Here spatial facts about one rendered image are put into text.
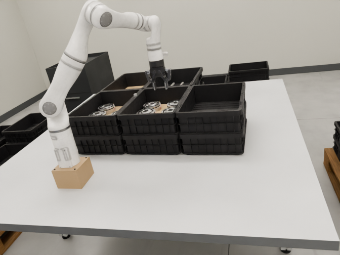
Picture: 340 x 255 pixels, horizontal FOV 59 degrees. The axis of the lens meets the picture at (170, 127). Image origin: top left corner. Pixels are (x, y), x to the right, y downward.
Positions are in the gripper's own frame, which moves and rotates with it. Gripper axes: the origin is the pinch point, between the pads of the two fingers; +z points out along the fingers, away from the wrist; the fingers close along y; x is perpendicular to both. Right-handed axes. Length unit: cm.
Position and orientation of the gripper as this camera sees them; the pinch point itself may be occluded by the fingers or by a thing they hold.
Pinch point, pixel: (160, 86)
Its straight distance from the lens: 155.8
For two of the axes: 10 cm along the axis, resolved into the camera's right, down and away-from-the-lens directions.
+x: 2.7, -4.4, 8.6
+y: 9.5, -0.1, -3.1
